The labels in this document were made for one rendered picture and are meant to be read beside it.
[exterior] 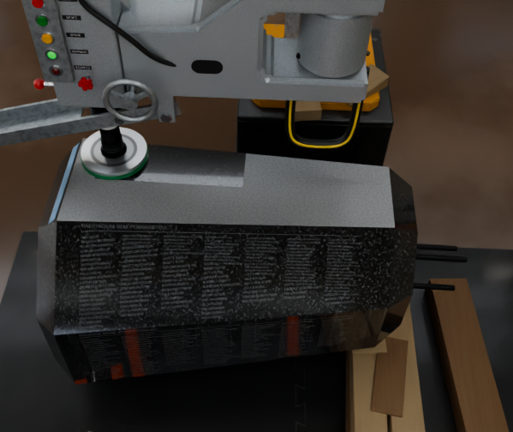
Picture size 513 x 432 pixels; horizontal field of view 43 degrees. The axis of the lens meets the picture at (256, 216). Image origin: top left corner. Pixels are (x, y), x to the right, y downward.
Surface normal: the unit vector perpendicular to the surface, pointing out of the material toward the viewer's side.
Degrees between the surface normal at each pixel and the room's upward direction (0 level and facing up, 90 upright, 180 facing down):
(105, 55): 90
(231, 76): 90
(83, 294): 45
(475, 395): 0
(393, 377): 0
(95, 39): 90
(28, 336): 0
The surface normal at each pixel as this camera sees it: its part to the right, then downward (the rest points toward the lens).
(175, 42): -0.03, 0.78
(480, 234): 0.03, -0.63
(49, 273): -0.72, 0.03
